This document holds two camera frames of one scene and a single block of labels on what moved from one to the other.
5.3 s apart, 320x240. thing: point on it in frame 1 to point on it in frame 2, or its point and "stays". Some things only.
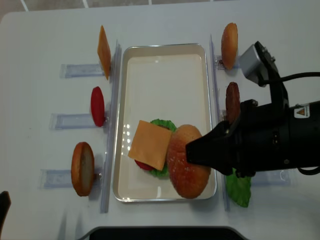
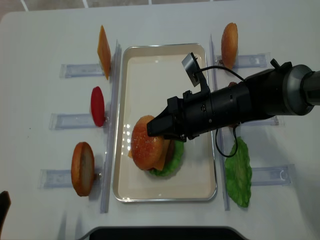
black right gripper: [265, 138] to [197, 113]
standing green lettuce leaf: [239, 188] stays
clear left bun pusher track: [54, 178] stays
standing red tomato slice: [98, 106] stays
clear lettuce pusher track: [280, 178] stays
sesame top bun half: [191, 180] to [147, 150]
